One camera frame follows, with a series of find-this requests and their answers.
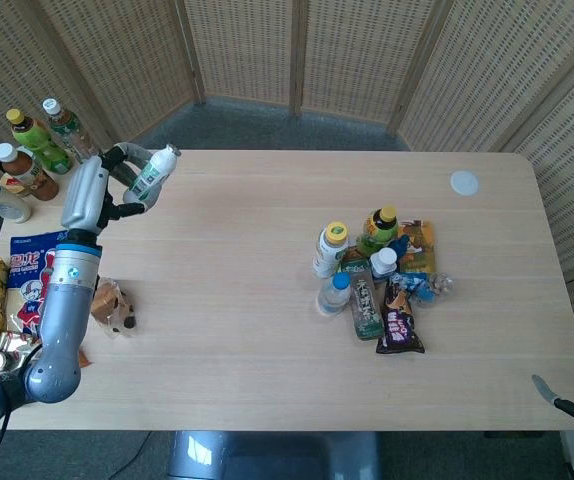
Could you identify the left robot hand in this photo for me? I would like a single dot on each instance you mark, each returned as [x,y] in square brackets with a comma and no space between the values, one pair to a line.
[84,195]

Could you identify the white green-label bottle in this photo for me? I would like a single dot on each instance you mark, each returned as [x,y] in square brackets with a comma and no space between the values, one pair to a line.
[152,172]

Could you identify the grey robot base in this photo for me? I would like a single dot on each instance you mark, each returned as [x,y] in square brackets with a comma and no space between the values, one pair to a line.
[272,457]

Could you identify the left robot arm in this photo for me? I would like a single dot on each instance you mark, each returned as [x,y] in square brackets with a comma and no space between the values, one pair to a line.
[64,310]

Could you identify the brown tea bottle white cap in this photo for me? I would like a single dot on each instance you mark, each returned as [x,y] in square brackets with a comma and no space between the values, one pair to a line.
[27,175]

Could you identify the jasmine tea bottle white cap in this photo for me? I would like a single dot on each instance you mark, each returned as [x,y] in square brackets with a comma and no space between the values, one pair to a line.
[69,130]

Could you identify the green tea bottle yellow cap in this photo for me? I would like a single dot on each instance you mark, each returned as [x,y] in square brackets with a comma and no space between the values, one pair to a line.
[378,230]
[39,145]

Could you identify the blue cartoon snack bag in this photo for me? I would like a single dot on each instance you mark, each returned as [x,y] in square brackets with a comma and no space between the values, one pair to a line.
[29,270]

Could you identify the bread in clear bag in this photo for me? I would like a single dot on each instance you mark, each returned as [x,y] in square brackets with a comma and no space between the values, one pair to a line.
[112,302]

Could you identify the small orange wrapper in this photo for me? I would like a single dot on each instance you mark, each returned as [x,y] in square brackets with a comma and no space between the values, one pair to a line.
[84,359]

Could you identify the silver foil snack pack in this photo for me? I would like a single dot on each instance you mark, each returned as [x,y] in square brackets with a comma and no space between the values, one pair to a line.
[14,345]

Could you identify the crushed clear bottle blue label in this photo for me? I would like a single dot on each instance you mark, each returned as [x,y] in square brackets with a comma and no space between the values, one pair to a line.
[432,289]

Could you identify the dark chocolate snack bag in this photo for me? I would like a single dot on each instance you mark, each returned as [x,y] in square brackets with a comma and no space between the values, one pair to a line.
[399,325]

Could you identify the woven folding screen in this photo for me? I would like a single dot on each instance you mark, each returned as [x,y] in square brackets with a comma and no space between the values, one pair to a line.
[242,50]

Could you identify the orange snack pack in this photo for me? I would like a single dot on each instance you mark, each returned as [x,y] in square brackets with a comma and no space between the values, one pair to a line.
[421,245]

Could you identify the jasmine tea bottle green label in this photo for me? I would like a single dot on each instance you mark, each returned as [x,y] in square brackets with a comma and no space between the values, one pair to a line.
[365,305]

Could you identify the white drink bottle yellow cap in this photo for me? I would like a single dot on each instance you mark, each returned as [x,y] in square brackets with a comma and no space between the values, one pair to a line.
[328,252]

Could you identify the white table grommet cover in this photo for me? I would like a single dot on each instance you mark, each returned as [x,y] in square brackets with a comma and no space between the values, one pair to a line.
[464,182]

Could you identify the dark green snack pack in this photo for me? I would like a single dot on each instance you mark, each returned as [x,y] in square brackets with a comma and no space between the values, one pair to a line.
[354,261]

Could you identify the water bottle blue cap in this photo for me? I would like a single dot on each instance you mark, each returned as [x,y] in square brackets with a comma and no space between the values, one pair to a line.
[334,295]

